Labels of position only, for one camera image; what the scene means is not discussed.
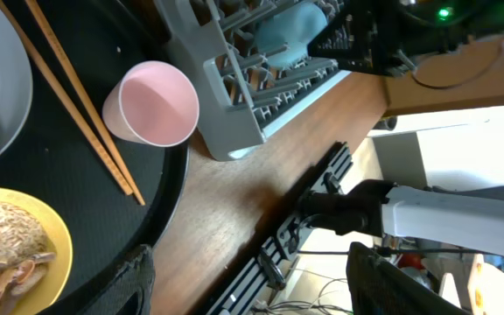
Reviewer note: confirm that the food scraps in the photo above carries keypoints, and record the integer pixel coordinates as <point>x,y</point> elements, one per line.
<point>24,254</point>

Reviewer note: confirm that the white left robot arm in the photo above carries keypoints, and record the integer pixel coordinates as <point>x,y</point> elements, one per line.
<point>471,222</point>

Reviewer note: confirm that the wooden chopstick left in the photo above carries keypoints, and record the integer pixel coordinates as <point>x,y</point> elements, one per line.
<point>68,103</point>

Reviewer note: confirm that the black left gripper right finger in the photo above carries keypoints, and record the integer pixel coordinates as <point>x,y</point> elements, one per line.
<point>379,287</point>

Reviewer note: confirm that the grey dishwasher rack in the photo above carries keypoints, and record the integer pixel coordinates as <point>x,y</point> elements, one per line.
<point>243,101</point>

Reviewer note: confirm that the pink cup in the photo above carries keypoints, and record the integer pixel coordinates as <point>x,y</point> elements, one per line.
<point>154,103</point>

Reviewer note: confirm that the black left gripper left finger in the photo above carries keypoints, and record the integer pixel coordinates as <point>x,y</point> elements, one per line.
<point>129,290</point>

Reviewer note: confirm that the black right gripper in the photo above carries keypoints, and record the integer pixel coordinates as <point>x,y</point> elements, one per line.
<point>364,37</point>

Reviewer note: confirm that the light blue cup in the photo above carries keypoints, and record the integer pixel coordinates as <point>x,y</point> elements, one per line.
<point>295,28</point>

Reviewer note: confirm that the yellow bowl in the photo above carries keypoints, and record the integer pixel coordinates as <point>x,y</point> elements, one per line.
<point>50,287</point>

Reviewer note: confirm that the black slotted rail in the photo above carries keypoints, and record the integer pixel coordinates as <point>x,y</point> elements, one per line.
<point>260,267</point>

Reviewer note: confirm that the round black tray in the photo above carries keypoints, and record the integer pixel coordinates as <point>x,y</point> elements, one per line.
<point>52,161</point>

